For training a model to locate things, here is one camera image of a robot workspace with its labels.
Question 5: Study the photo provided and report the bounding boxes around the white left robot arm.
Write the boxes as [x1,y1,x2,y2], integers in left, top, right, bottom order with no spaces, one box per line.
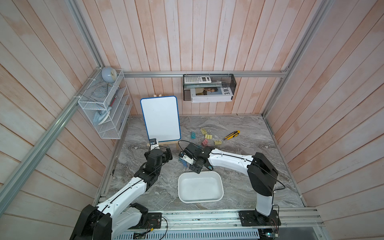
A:
[70,146,173,240]

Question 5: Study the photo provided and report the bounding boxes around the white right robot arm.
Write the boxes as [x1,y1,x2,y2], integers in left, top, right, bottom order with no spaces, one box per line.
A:
[179,143,279,217]

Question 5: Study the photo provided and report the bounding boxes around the yellow binder clip middle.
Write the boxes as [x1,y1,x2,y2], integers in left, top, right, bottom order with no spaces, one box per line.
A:
[205,134,213,140]

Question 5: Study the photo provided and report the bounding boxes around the white plastic storage box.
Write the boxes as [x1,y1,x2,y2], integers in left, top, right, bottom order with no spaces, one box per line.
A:
[178,171,224,204]

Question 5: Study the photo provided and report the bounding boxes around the yellow black utility knife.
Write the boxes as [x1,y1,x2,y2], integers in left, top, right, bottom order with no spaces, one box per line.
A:
[223,131,240,141]

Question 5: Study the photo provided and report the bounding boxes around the blue framed whiteboard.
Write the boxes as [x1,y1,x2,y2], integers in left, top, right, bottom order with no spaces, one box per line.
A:
[140,95,182,143]

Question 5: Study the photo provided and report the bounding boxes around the white book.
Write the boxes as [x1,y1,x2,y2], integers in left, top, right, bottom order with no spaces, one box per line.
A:
[191,87,233,103]

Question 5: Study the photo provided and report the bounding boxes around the white calculator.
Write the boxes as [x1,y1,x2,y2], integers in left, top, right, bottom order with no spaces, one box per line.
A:
[184,76,212,85]

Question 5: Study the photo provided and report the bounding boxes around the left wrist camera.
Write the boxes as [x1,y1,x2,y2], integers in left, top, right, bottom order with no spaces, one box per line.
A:
[149,138,159,151]

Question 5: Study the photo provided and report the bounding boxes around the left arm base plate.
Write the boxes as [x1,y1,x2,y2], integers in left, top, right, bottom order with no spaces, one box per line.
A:
[130,212,162,230]

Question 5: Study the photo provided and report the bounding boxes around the black mesh wall basket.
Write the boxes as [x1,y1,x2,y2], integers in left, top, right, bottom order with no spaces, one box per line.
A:
[183,74,237,102]

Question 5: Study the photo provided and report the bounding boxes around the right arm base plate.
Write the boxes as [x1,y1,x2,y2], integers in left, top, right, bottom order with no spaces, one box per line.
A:
[239,210,281,227]

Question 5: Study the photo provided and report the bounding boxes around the white wire shelf rack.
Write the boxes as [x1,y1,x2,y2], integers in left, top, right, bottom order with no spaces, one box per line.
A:
[78,69,133,140]

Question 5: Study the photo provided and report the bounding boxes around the aluminium rail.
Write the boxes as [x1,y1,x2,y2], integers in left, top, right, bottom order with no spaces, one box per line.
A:
[98,206,325,232]

